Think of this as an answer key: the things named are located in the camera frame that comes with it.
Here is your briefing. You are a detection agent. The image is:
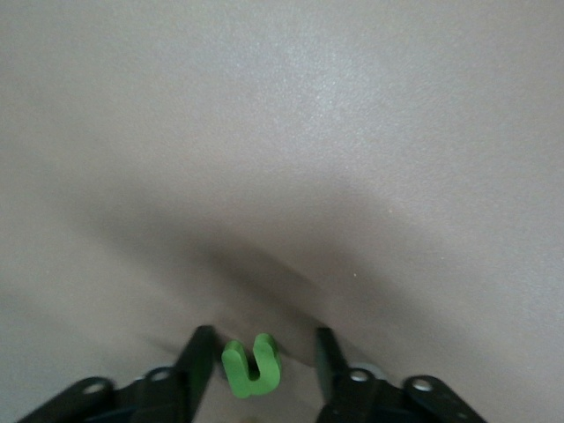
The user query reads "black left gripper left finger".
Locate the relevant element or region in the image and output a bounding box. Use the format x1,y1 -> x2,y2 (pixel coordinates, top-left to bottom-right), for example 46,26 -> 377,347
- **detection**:
17,324 -> 218,423

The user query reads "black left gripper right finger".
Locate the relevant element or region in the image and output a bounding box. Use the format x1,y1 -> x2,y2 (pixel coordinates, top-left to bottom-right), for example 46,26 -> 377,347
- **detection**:
314,326 -> 488,423

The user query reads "green foam letter u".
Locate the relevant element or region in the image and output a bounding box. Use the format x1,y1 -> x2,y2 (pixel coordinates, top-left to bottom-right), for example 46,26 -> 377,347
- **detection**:
220,332 -> 282,400

